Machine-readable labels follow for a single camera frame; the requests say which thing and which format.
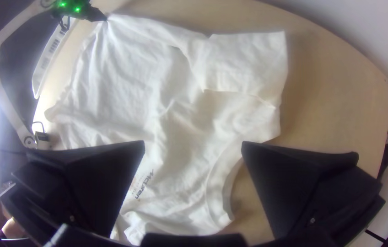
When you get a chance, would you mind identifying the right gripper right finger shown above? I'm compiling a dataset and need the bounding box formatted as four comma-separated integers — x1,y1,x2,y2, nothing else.
241,140,386,247

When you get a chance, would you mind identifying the white t-shirt with orange print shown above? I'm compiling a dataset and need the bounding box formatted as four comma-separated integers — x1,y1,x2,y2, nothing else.
44,13,289,246

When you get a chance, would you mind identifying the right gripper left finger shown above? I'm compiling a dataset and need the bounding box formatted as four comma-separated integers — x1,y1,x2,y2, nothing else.
0,140,146,242

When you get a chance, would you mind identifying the white laundry basket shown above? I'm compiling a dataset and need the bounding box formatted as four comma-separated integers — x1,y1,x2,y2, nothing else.
31,15,80,100

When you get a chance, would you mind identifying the black cable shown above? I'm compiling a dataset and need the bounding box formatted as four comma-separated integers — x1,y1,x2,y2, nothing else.
32,121,46,135

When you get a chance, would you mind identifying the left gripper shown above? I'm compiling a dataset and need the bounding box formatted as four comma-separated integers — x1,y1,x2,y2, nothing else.
84,5,108,23

